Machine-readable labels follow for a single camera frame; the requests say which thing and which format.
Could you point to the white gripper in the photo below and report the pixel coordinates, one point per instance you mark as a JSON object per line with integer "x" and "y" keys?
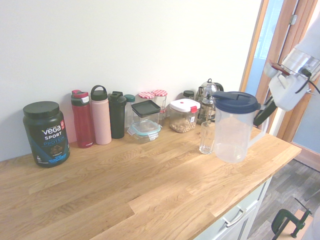
{"x": 287, "y": 95}

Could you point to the clear pitcher with blue lid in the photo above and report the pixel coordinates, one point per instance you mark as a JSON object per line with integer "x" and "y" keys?
{"x": 231, "y": 135}

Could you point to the red water bottle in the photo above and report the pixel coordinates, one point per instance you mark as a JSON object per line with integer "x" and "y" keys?
{"x": 82, "y": 122}

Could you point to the chrome French press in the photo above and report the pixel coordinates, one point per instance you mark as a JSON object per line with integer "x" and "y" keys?
{"x": 208, "y": 105}

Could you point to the clear drinking glass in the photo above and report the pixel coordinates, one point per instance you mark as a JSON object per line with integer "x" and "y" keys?
{"x": 206, "y": 140}

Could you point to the wooden door with glass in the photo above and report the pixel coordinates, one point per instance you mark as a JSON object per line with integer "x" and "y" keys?
{"x": 307, "y": 160}

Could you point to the glass jar with black lid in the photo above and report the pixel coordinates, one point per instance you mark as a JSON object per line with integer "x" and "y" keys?
{"x": 188, "y": 93}

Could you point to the cereal container with white lid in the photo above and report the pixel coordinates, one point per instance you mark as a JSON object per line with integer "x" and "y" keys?
{"x": 183, "y": 106}

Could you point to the metal door hinge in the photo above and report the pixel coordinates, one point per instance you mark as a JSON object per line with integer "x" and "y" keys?
{"x": 293, "y": 19}

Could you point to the small jar red checkered lid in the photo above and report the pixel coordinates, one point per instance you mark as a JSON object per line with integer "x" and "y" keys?
{"x": 162, "y": 115}

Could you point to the jar with red checkered lid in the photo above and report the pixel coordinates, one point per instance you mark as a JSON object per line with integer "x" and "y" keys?
{"x": 160, "y": 93}
{"x": 146, "y": 95}

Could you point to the dark green clamp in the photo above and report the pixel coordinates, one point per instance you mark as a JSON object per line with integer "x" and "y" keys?
{"x": 282, "y": 217}

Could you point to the white base cabinet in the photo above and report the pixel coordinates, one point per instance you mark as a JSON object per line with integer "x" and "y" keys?
{"x": 247, "y": 225}

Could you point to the square canister with black lid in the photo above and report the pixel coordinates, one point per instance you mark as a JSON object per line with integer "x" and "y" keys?
{"x": 146, "y": 107}

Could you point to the glass container with teal lid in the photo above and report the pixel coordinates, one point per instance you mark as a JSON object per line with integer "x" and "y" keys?
{"x": 145, "y": 130}

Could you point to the clear jar with green lid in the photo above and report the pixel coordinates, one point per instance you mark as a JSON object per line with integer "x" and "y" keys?
{"x": 129, "y": 98}

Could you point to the black shaker bottle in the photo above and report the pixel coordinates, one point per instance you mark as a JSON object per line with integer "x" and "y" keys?
{"x": 117, "y": 117}

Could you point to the pink bottle with black lid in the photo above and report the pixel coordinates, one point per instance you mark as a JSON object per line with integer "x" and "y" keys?
{"x": 101, "y": 120}

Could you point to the black Vega protein tub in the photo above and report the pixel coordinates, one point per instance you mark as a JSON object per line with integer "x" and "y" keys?
{"x": 46, "y": 135}

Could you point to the wooden door frame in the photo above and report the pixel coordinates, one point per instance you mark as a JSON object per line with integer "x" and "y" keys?
{"x": 253, "y": 50}

